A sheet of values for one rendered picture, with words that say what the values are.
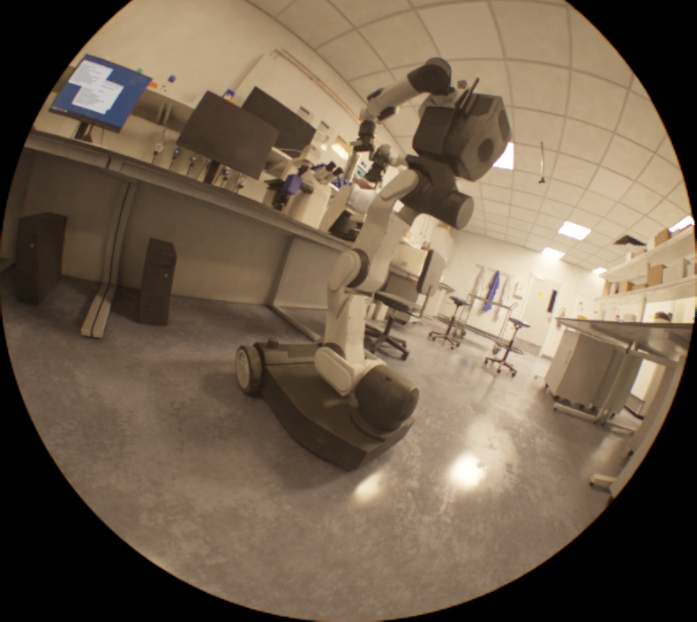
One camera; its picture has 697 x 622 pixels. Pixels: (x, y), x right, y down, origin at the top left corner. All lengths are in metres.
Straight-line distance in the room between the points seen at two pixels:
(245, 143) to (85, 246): 1.30
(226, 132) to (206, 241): 0.85
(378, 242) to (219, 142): 0.97
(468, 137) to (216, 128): 1.14
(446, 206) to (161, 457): 1.08
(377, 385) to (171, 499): 0.68
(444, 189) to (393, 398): 0.62
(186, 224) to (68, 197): 1.00
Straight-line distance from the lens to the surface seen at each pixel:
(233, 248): 1.85
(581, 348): 2.85
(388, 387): 0.68
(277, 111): 1.93
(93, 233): 1.80
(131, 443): 0.79
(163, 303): 1.29
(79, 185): 1.84
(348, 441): 0.68
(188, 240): 1.75
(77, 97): 1.53
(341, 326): 0.78
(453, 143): 0.74
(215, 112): 1.33
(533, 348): 6.73
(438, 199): 0.68
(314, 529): 0.69
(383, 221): 0.74
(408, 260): 3.30
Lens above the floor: 0.64
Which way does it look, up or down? 3 degrees down
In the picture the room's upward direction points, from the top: 19 degrees clockwise
